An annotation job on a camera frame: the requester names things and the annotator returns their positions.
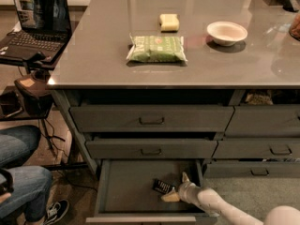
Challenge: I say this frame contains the black floor cables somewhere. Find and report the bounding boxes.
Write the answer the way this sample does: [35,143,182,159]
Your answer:
[38,117,98,193]

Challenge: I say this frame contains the black laptop stand tray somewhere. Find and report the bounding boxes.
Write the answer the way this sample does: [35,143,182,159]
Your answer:
[0,54,55,73]

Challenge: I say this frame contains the black device with sticky note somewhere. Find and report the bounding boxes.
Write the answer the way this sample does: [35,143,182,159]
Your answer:
[14,70,53,116]

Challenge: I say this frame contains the black open laptop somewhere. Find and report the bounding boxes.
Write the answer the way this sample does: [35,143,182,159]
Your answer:
[1,0,72,64]

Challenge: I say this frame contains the yellow sponge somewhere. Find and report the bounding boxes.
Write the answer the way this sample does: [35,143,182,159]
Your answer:
[159,14,180,32]

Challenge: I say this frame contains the person upper leg in jeans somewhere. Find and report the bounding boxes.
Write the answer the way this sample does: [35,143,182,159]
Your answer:
[0,125,41,169]

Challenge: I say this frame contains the top right grey drawer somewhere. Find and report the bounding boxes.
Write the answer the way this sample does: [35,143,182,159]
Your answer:
[225,105,300,138]

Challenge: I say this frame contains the top left grey drawer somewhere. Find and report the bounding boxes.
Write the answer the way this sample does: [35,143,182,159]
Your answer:
[69,105,233,132]

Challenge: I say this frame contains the middle left grey drawer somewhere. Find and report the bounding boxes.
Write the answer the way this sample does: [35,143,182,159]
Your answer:
[85,139,218,158]

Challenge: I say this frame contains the snack bag in right drawer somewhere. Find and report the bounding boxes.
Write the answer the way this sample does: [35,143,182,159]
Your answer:
[245,90,273,105]

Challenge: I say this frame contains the brown object on counter right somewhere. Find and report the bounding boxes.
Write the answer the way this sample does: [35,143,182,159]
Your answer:
[289,13,300,40]

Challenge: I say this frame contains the black rxbar chocolate bar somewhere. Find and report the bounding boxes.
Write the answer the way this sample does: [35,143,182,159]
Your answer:
[152,179,174,194]

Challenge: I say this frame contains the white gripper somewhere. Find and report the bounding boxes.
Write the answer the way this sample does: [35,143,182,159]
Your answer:
[161,172,203,204]

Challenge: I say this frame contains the bottom right grey drawer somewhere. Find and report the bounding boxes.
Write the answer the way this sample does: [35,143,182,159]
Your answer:
[203,162,300,178]

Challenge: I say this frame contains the open bottom left drawer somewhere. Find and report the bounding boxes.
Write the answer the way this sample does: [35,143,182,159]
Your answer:
[85,159,217,225]

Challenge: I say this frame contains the grey drawer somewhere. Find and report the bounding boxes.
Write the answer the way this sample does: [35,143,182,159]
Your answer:
[85,139,218,158]
[69,105,233,132]
[213,138,300,159]
[203,162,300,178]
[225,105,300,138]

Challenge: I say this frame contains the person leg in jeans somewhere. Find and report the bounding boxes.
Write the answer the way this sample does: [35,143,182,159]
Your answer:
[0,125,41,169]
[0,166,52,223]

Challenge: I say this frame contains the green snack bag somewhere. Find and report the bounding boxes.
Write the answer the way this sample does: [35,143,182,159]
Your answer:
[127,36,187,63]

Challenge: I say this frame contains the white paper bowl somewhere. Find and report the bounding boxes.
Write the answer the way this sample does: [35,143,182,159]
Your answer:
[206,22,248,47]

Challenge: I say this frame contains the black white sneaker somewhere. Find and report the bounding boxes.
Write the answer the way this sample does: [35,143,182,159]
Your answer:
[43,200,69,225]

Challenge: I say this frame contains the middle right grey drawer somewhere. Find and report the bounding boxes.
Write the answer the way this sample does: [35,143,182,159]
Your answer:
[213,138,300,159]

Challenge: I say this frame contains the person lower leg in jeans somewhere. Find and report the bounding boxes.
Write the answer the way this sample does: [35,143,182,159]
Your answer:
[0,166,52,223]

